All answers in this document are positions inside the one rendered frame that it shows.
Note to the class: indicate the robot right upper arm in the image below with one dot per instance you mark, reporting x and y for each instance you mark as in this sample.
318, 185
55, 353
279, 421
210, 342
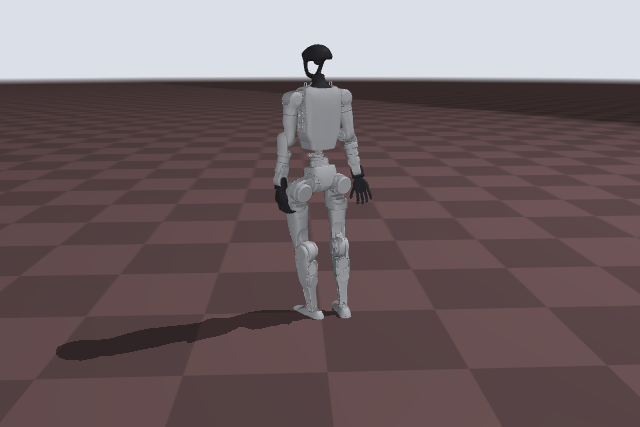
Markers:
347, 130

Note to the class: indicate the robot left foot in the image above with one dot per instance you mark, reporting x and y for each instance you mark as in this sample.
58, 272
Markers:
316, 314

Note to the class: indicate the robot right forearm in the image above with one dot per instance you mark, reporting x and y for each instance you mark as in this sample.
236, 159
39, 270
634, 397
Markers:
352, 152

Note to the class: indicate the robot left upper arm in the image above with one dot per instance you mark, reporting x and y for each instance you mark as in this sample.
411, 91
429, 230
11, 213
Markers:
291, 101

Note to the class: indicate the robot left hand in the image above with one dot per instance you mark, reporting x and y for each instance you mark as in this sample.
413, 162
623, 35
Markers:
281, 197

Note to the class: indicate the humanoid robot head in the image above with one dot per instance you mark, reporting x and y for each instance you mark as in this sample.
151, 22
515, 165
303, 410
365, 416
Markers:
317, 53

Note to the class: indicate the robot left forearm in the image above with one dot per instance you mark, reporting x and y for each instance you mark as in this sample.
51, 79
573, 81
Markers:
283, 159

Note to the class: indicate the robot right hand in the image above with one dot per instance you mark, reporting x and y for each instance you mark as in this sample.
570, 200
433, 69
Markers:
360, 185

